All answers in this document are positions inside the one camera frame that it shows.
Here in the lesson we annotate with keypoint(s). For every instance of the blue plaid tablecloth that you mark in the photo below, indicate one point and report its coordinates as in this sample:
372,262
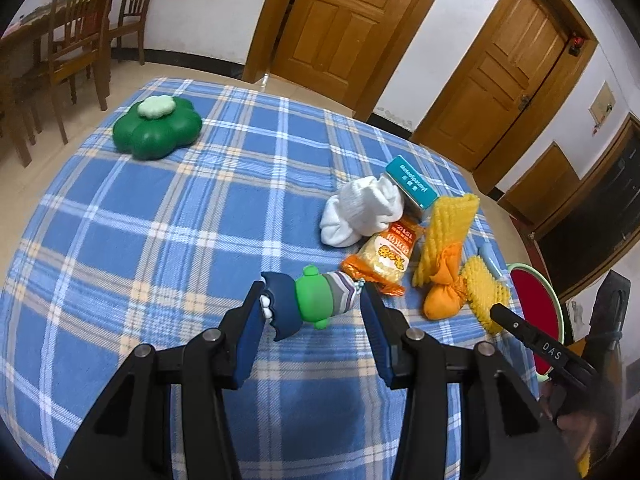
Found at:
150,235

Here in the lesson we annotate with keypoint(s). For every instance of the red basin green rim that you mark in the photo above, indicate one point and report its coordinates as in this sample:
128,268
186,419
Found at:
535,300

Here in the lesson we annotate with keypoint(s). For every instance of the orange cloth bundle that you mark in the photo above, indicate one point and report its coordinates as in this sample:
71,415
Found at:
442,300

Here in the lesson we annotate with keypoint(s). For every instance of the wooden dining table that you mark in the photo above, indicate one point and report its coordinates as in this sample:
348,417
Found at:
20,40

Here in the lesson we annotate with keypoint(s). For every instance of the green clover-shaped box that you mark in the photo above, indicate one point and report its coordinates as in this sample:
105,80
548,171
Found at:
160,132

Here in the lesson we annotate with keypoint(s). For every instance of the red door ornament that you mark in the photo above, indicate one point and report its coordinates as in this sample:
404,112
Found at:
575,45

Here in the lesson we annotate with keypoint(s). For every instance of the yellow foam fruit net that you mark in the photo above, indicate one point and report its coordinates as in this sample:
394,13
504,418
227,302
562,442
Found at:
482,285
447,220

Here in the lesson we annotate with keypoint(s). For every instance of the green toy figure blue hat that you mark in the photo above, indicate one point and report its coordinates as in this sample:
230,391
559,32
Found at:
315,300

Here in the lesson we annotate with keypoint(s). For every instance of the white sock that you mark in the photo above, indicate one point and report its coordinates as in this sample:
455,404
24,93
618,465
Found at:
360,210

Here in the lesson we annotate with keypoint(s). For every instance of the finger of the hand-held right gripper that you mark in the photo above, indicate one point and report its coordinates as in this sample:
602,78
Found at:
530,332

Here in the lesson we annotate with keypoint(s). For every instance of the beige wall panel box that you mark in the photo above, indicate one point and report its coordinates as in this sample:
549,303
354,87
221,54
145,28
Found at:
602,103

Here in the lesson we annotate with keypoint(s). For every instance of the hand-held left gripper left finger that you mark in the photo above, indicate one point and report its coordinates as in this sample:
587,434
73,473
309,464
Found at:
250,340

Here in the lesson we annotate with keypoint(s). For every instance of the orange yellow snack packet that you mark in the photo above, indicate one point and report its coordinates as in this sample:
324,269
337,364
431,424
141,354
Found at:
385,255

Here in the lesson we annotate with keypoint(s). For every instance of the wooden dining chair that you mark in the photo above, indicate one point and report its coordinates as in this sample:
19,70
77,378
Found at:
135,10
80,25

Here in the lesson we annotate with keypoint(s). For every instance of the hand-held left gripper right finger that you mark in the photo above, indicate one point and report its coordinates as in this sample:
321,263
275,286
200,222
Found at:
377,340

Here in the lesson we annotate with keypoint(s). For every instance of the teal white medicine box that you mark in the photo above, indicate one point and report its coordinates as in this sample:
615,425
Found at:
415,185

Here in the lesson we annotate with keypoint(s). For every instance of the person's right hand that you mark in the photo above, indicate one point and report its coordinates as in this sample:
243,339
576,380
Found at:
575,427

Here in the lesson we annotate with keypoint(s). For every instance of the black door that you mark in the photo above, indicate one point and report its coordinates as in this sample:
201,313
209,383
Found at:
600,210

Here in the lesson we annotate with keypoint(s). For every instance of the wooden door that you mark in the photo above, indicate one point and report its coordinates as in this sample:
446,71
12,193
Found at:
340,25
495,85

